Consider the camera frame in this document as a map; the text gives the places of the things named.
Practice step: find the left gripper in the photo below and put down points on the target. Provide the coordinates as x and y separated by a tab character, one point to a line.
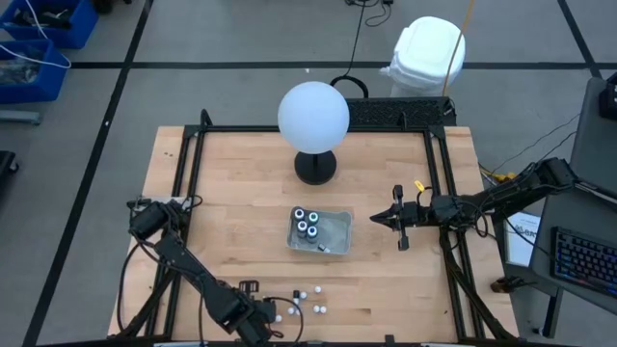
253	313

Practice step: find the black-capped food coloring bottle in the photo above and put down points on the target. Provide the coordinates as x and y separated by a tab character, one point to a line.
299	213

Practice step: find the grey floor bar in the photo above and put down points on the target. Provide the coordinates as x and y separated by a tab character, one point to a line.
19	117

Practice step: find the black metal table frame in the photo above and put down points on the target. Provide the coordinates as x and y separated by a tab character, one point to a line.
241	129

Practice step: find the dark grey keyboard shelf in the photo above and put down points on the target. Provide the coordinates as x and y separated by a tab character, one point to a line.
544	226

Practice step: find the blue-capped food coloring bottle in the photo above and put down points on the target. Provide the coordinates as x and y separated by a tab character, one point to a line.
312	232

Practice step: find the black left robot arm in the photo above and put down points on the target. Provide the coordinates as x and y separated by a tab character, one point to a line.
193	270

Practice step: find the black perforated box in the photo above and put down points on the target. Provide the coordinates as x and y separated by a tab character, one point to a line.
395	113

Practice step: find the dark desk top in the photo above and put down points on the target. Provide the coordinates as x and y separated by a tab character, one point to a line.
595	140

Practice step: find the black floor object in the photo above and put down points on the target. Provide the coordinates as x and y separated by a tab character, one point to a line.
6	166

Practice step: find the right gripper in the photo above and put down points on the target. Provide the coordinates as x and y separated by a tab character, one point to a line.
417	214

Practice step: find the brown floor object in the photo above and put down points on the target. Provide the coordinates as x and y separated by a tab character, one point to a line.
503	285

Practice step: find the blue plastic storage bin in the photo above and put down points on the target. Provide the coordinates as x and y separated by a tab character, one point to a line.
48	87
77	29

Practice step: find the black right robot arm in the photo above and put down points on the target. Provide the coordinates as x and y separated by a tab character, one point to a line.
506	193

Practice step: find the white lidded bucket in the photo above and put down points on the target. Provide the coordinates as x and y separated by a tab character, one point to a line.
424	53

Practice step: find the backlit black keyboard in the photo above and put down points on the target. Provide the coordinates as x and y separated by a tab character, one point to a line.
585	260

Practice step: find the white paper sign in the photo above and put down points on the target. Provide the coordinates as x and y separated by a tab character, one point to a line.
518	246

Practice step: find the white globe table lamp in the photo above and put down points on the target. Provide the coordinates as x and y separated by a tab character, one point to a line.
313	115

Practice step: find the black desk device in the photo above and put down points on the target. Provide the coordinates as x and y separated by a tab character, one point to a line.
609	96

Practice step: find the green-capped food coloring bottle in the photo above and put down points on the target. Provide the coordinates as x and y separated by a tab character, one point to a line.
313	218

